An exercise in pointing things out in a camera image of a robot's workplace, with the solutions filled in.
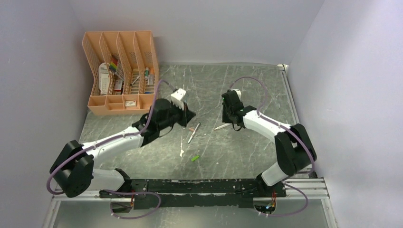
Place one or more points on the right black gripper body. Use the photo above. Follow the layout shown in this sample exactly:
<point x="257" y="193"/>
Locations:
<point x="226" y="113"/>

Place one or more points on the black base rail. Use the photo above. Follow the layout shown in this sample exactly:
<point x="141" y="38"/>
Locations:
<point x="146" y="194"/>

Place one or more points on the small white box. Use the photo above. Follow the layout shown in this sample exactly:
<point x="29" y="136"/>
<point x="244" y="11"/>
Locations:
<point x="130" y="104"/>

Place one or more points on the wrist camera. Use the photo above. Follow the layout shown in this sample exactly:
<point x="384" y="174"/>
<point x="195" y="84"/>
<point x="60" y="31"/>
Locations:
<point x="238" y="93"/>
<point x="179" y="97"/>

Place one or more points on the orange file organizer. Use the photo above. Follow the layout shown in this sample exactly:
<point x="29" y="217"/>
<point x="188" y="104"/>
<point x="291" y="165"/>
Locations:
<point x="137" y="72"/>

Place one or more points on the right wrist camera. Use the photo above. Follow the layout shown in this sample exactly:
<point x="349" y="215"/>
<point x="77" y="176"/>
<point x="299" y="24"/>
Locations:
<point x="238" y="93"/>

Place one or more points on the white booklet in organizer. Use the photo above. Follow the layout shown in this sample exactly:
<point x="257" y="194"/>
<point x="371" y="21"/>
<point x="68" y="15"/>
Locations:
<point x="103" y="79"/>

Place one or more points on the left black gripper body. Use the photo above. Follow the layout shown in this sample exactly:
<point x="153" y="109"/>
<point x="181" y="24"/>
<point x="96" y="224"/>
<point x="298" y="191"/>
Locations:
<point x="177" y="115"/>

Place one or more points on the white pen on table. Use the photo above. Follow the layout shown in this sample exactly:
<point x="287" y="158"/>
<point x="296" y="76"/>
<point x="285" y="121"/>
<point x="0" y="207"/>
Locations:
<point x="194" y="132"/>

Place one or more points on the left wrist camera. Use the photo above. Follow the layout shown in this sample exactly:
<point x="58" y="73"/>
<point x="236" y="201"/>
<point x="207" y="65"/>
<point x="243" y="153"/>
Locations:
<point x="179" y="97"/>

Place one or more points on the colored markers pack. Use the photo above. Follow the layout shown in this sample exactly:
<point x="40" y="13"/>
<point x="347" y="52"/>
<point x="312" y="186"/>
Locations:
<point x="113" y="65"/>

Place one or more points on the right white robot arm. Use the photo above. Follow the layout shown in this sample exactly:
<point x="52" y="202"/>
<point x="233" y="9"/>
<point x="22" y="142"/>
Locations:
<point x="294" y="149"/>

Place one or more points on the green pen cap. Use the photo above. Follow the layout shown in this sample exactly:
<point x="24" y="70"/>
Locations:
<point x="195" y="158"/>

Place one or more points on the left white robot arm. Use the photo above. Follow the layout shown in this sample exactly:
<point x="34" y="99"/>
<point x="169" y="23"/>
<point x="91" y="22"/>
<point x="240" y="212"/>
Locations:
<point x="74" y="171"/>

